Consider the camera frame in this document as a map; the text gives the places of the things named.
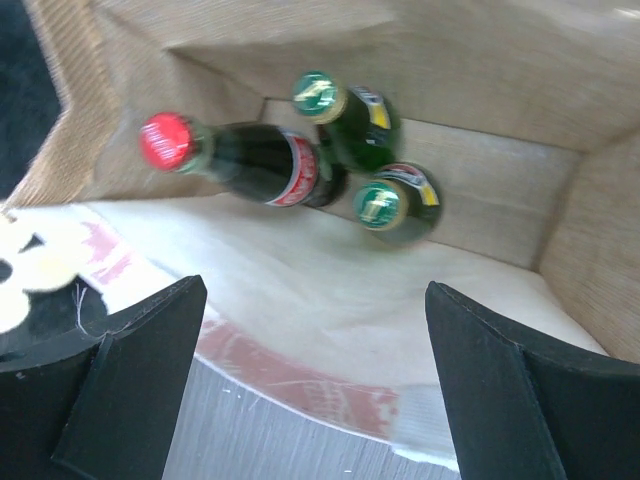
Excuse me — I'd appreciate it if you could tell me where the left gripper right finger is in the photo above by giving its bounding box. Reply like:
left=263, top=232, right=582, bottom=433
left=425, top=282, right=639, bottom=480

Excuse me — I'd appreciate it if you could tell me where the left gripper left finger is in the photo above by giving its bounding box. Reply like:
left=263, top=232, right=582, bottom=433
left=1, top=276, right=207, bottom=479

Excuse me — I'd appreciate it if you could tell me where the green glass bottle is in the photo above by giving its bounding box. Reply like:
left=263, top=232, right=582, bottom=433
left=292, top=70, right=403, bottom=173
left=353, top=163, right=444, bottom=246

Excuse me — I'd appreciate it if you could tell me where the Coca-Cola glass bottle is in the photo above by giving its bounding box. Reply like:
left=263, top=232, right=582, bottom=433
left=139, top=112, right=348, bottom=208

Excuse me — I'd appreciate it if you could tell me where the brown burlap canvas bag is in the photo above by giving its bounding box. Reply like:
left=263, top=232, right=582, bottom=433
left=2, top=1, right=639, bottom=469

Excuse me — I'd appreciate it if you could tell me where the black floral plush blanket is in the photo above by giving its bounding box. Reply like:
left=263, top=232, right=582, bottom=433
left=1, top=1, right=108, bottom=359

